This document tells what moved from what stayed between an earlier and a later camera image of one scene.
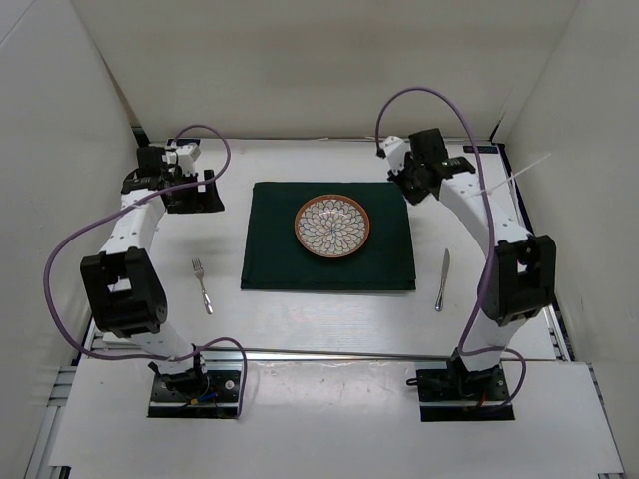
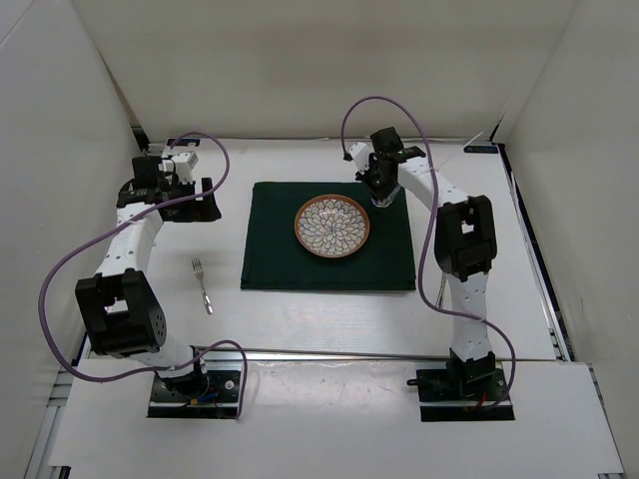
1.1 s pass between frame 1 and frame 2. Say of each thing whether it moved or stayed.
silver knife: stayed
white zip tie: moved
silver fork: stayed
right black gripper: moved
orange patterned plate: stayed
